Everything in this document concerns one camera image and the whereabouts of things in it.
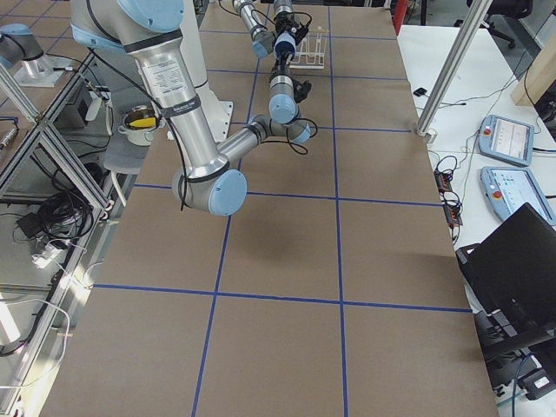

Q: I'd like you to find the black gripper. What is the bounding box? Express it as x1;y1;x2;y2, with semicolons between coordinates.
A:
274;13;309;43
293;79;312;103

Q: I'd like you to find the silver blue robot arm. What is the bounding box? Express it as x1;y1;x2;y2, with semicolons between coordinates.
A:
232;1;313;103
70;1;314;216

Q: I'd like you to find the white pot with yellow contents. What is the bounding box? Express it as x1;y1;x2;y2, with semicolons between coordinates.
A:
117;105;165;147

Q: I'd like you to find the far teach pendant tablet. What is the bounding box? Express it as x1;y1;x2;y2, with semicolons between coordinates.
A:
478;115;535;167

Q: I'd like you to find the teach pendant tablet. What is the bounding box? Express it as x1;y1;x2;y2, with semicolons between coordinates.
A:
478;115;535;167
480;167;555;226

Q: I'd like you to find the near teach pendant tablet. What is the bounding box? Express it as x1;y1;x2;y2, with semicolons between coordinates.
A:
480;167;555;226

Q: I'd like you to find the black laptop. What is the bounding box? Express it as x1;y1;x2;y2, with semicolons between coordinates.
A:
456;203;555;334

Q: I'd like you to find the white wire cup holder rack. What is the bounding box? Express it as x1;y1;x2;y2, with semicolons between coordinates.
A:
289;26;328;70

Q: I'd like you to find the aluminium frame post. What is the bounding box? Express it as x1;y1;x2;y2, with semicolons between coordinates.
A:
416;0;493;144

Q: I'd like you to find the bundle of black cables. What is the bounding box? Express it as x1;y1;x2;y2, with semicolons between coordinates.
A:
12;190;95;244

